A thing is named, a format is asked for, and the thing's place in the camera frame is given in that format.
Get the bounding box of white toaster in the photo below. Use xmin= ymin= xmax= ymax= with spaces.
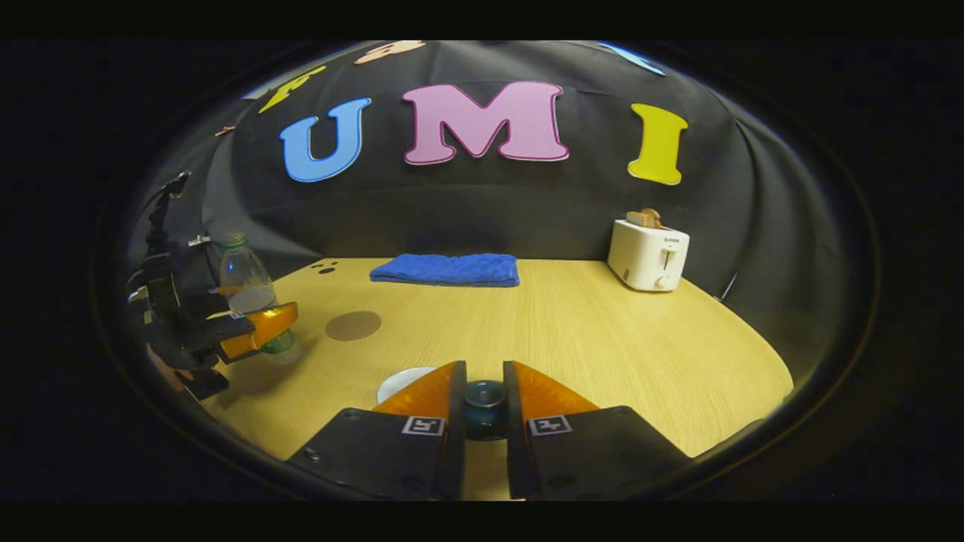
xmin=607 ymin=218 xmax=691 ymax=293

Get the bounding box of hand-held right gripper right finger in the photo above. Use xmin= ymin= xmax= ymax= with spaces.
xmin=503 ymin=360 xmax=694 ymax=500

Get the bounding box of folded blue towel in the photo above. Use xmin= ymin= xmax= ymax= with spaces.
xmin=369 ymin=253 xmax=520 ymax=288

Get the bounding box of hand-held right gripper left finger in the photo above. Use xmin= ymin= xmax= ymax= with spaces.
xmin=288 ymin=360 xmax=468 ymax=501

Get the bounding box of clear plastic water bottle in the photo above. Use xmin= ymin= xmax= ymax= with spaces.
xmin=218 ymin=230 xmax=302 ymax=367

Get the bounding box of round brown coaster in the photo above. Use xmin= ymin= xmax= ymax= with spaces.
xmin=325 ymin=310 xmax=383 ymax=342

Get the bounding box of white teacup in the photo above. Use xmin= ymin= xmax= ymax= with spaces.
xmin=377 ymin=367 xmax=438 ymax=405

